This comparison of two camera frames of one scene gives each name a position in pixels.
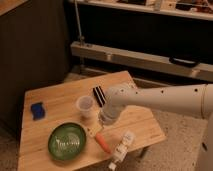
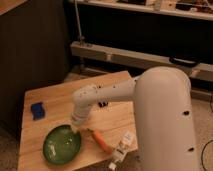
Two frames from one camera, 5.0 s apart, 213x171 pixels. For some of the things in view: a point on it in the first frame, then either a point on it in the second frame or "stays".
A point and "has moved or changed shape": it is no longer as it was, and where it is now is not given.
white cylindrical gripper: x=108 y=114 -> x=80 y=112
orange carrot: x=104 y=144 stays
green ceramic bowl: x=67 y=141 has moved or changed shape
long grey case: x=142 y=60 stays
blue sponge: x=37 y=111 stays
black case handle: x=184 y=62 stays
